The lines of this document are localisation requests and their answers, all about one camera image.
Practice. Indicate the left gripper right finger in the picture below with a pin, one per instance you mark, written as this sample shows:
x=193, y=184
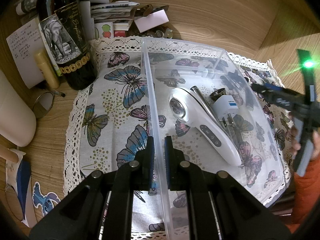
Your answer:
x=176, y=179

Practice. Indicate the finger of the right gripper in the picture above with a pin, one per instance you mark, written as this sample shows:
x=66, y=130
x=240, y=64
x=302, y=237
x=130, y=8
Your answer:
x=269, y=92

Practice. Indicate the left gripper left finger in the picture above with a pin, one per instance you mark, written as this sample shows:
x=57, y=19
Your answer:
x=143, y=173

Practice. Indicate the black clip tool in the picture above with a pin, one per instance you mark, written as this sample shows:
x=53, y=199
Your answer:
x=235, y=81

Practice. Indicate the white power adapter plug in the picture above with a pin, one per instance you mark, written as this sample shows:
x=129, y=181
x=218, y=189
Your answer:
x=225, y=108

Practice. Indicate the white handheld massager device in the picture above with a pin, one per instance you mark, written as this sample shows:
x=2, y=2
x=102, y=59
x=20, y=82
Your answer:
x=187, y=108

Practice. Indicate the dark patterned cone cap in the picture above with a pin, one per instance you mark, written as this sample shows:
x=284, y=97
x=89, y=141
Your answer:
x=215, y=95

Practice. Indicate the clear plastic storage bin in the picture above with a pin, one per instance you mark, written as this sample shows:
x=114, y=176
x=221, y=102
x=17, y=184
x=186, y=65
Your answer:
x=172, y=63

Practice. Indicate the silver metal pen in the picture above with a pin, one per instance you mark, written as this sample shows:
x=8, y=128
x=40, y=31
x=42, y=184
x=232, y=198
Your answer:
x=206, y=105

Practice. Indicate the person right hand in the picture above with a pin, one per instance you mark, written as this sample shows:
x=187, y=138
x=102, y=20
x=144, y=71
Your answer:
x=295, y=146

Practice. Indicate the butterfly print lace cloth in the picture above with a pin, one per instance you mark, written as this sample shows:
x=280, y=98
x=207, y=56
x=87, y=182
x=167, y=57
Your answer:
x=111, y=121

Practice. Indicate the blue stitch sticker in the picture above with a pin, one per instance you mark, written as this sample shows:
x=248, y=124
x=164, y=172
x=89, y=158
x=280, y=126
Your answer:
x=45, y=201

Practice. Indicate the round metal mirror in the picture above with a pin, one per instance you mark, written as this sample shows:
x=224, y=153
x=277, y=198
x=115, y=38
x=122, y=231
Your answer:
x=43, y=104

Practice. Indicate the yellow lip balm tube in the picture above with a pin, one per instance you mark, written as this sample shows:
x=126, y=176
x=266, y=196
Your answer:
x=46, y=68

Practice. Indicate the small white card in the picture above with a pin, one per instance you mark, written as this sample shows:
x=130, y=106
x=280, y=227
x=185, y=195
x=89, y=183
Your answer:
x=153, y=20

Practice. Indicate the stack of papers and books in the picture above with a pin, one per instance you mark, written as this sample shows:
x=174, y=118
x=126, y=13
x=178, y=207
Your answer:
x=101, y=18

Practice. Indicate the white handwritten note card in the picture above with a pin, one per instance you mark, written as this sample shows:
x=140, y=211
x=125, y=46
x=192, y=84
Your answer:
x=23, y=44

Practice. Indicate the dark wine bottle elephant label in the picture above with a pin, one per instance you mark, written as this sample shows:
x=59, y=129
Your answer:
x=61, y=25

